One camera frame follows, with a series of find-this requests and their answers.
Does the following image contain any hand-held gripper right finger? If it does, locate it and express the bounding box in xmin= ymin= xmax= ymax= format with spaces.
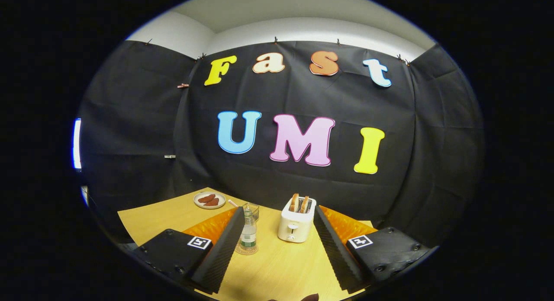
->
xmin=313 ymin=205 xmax=433 ymax=293

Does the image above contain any clear juice bottle green label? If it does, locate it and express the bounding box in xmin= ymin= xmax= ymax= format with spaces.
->
xmin=239 ymin=208 xmax=258 ymax=250

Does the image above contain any wooden table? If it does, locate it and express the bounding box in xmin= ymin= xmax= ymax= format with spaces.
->
xmin=118 ymin=187 xmax=377 ymax=301

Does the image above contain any black backdrop cloth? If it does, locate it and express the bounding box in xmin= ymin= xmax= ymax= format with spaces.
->
xmin=78 ymin=39 xmax=484 ymax=250

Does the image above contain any bright white panel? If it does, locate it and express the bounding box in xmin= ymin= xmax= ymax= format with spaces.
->
xmin=72 ymin=118 xmax=82 ymax=170

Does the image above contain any white toaster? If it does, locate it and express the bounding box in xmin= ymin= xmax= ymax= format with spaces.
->
xmin=277 ymin=196 xmax=317 ymax=243

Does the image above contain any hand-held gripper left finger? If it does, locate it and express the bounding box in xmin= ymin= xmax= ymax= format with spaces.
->
xmin=134 ymin=207 xmax=245 ymax=295

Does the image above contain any small white round plate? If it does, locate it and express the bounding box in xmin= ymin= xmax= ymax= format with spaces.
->
xmin=193 ymin=192 xmax=226 ymax=210

